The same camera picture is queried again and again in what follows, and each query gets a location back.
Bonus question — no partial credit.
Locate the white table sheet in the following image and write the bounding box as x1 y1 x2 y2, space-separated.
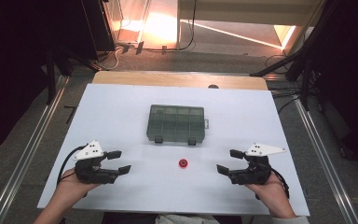
36 82 311 217

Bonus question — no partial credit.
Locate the black floor cable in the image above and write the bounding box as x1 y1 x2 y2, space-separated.
150 0 199 52

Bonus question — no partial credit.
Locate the black metal stand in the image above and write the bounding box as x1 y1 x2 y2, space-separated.
249 0 343 111
44 46 103 105

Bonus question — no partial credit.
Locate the white floor cable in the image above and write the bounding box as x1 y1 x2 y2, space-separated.
98 46 129 71

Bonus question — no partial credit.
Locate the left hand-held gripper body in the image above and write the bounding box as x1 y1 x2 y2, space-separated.
72 140 121 185

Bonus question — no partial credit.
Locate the person's right hand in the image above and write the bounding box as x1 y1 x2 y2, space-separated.
244 172 289 203

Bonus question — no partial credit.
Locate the left hand-held gripper black cable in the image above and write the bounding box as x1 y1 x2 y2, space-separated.
56 145 89 187

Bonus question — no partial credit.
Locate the person's grey sweater body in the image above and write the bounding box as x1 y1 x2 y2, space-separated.
154 213 222 224

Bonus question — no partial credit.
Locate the grey transparent compartment box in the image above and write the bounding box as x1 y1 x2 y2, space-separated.
145 104 210 147

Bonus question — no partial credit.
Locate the right hand-held gripper black cable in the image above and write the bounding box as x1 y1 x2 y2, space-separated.
269 167 291 201

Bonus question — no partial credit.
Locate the hand-held gripper black cable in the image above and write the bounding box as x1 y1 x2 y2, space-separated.
269 167 291 201
56 145 89 187

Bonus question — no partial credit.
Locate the aluminium floor rail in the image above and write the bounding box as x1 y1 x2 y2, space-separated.
293 97 358 224
0 75 72 224

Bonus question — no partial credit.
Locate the person's left hand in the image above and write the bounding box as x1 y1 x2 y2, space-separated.
56 167 101 201

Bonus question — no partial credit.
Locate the black cabinet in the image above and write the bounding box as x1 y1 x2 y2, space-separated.
79 0 117 52

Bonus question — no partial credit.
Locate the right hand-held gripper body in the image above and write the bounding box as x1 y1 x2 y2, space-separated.
228 142 287 186

